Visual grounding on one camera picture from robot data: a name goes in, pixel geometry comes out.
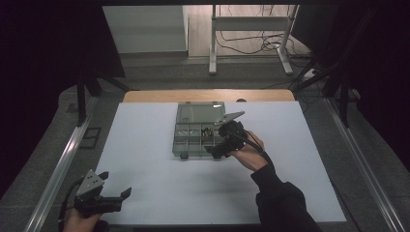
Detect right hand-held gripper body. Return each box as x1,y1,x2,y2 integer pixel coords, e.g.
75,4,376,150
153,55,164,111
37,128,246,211
214,110,249,155

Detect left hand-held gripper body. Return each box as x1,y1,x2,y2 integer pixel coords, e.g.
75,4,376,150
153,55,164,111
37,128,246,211
73,169,124,218

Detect clear plastic compartment box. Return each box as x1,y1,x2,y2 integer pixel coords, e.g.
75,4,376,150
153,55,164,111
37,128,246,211
171,101,226,160

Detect person's right hand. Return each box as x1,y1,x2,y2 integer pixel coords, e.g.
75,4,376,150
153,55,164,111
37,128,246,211
229,130,266,172

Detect person's left hand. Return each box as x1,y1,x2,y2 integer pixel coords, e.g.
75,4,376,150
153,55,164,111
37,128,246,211
62,207,102,232

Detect white board table cover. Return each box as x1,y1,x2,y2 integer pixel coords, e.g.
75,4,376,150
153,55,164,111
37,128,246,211
95,101,347,226

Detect wooden table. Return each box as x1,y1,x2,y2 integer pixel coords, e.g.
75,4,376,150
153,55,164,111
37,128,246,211
123,89,296,103

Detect black stand leg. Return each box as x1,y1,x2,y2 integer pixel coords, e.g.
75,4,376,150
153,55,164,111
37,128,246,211
295,47,353,129
76,74,131,128

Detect white power strip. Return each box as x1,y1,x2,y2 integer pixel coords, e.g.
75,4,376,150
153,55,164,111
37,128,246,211
301,68,318,81

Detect white cabinet panel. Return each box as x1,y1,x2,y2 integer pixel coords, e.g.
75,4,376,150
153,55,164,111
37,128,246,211
102,5,190,54

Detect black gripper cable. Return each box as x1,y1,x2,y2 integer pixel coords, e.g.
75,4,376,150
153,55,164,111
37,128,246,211
58,176,85,224
236,132,275,168

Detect black rectangular floor frame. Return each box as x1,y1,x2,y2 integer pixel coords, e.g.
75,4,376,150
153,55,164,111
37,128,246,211
78,127,103,150

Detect metal floor rail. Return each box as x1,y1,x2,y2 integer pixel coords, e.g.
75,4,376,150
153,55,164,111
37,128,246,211
23,96,100,232
324,96,410,232

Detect black floor cables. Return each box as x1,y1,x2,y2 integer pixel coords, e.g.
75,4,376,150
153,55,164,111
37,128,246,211
215,4,293,56

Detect white desk frame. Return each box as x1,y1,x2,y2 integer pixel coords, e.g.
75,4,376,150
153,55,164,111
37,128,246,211
208,4,300,77

